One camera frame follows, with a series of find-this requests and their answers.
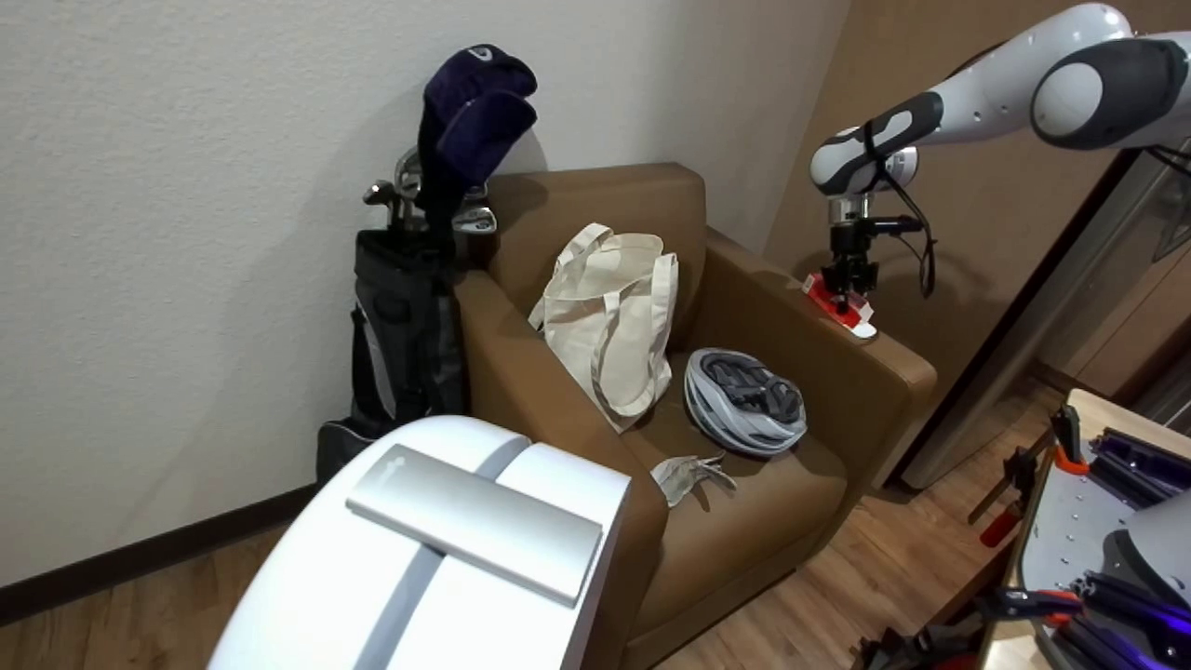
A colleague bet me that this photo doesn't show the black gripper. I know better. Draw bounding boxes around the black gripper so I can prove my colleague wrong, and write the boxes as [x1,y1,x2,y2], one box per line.
[826,192,925,314]

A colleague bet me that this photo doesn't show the orange red white box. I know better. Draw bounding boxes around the orange red white box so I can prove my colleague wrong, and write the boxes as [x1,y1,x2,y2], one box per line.
[799,273,878,344]

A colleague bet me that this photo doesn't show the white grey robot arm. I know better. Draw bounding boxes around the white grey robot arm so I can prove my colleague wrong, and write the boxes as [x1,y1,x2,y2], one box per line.
[812,4,1191,310]

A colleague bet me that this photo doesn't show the white silver robot base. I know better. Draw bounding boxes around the white silver robot base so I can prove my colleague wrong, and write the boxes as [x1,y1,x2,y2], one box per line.
[209,418,630,670]

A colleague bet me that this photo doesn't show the brown armchair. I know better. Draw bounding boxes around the brown armchair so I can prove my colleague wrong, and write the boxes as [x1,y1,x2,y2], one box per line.
[455,164,936,670]

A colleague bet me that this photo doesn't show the grey white bicycle helmet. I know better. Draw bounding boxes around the grey white bicycle helmet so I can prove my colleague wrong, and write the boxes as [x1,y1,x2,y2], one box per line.
[681,347,807,457]

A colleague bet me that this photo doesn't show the cream canvas tote bag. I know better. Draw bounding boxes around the cream canvas tote bag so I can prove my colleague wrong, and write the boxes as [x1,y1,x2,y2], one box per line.
[528,223,681,431]

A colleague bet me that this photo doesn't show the grey fabric gloves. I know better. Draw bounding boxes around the grey fabric gloves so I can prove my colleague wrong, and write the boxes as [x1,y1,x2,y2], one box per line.
[650,455,735,505]

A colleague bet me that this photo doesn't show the cluttered table with clamps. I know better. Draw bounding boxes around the cluttered table with clamps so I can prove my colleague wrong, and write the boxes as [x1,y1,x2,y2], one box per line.
[853,386,1191,670]

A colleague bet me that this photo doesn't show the navy golf club headcover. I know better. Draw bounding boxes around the navy golf club headcover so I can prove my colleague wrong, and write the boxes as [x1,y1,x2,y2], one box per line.
[416,46,537,213]

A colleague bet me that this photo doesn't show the black golf bag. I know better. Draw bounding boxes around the black golf bag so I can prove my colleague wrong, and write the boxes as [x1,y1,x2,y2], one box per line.
[316,232,470,485]

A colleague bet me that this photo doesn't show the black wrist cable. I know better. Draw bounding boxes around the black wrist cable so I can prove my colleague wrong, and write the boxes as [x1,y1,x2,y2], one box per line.
[887,172,940,303]

